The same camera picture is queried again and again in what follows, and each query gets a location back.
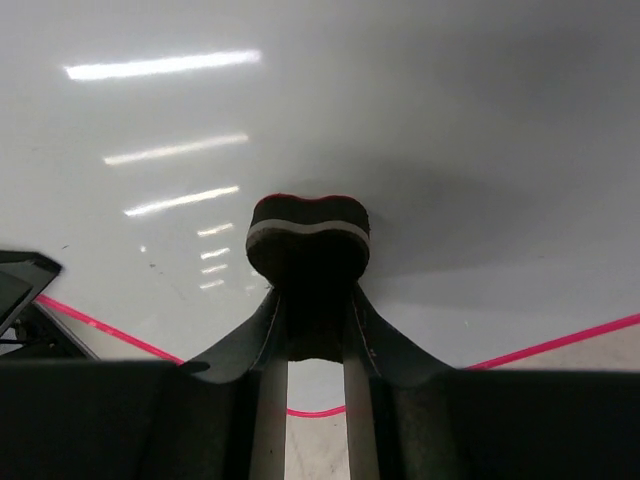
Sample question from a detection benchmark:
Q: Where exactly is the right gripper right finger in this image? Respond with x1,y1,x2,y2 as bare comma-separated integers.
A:
349,289,639,479

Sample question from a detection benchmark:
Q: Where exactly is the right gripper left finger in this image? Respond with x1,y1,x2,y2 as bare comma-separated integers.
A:
1,292,287,479

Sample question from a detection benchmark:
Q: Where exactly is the black bone-shaped eraser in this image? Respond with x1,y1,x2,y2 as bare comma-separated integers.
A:
245,194,370,363

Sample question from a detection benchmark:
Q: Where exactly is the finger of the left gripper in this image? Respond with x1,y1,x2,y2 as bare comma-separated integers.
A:
1,250,63,330

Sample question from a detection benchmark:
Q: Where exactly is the pink framed whiteboard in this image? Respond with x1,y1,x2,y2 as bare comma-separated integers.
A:
0,0,640,419

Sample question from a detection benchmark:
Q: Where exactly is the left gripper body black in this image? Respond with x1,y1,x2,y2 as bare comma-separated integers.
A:
1,304,98,360

